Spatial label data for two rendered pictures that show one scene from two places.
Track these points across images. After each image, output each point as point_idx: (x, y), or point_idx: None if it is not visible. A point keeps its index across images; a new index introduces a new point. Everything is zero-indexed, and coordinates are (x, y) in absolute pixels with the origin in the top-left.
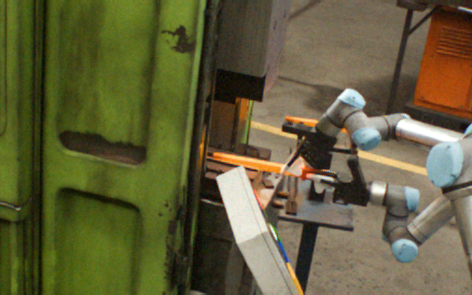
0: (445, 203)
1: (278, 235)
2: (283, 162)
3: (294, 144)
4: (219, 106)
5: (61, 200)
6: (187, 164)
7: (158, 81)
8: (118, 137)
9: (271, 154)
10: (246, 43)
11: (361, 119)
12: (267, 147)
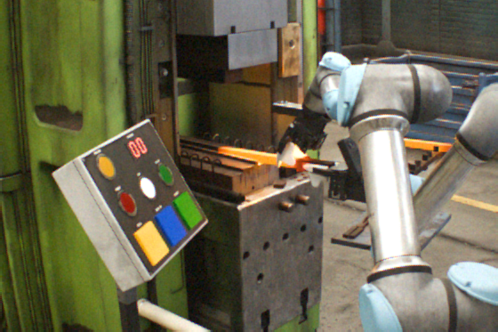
0: (428, 182)
1: (183, 204)
2: (473, 232)
3: (493, 216)
4: (257, 107)
5: (46, 178)
6: (121, 129)
7: (81, 35)
8: (76, 107)
9: (465, 224)
10: (197, 0)
11: (333, 82)
12: (464, 218)
